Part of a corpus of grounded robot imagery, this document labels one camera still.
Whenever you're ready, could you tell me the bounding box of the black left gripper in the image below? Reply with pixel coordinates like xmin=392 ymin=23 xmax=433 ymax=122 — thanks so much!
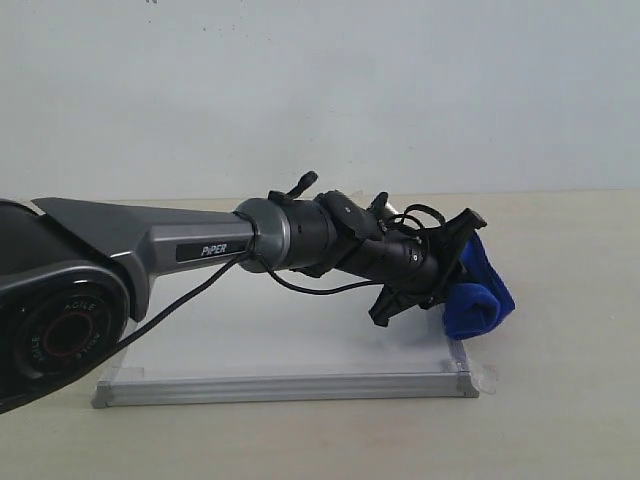
xmin=369 ymin=207 xmax=487 ymax=327

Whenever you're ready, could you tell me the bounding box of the blue microfiber cloth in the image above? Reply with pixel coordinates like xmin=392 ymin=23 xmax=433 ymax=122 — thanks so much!
xmin=442 ymin=233 xmax=516 ymax=341

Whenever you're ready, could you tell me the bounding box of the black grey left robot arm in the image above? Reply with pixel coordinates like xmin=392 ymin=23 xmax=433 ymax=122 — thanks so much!
xmin=1 ymin=189 xmax=485 ymax=412

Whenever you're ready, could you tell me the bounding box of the white board with metal frame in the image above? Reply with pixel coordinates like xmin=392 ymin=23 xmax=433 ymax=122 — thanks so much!
xmin=92 ymin=268 xmax=467 ymax=408

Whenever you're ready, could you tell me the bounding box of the clear tape near right corner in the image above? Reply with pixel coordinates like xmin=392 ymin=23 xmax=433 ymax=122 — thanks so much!
xmin=451 ymin=359 xmax=498 ymax=398

